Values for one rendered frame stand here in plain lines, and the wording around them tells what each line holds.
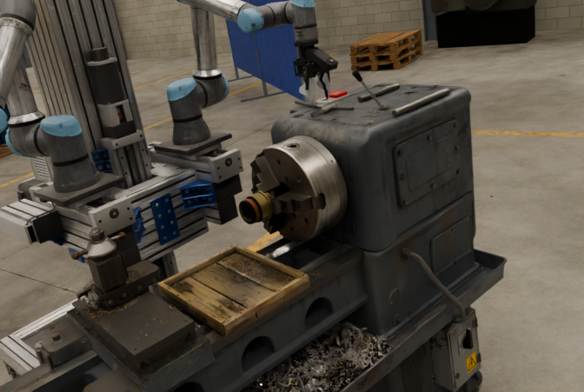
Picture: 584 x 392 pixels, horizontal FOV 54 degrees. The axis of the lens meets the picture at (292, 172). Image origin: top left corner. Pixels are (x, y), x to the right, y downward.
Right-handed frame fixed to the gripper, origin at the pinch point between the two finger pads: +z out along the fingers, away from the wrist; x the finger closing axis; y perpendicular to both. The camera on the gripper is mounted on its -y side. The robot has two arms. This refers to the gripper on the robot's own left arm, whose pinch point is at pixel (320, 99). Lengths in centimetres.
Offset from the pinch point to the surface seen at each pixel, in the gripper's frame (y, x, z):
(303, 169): -23.7, 31.6, 11.4
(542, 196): 35, -224, 129
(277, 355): -28, 55, 59
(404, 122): -33.2, -3.3, 6.1
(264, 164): -7.8, 33.6, 11.5
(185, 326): -31, 82, 33
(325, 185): -27.1, 27.2, 17.2
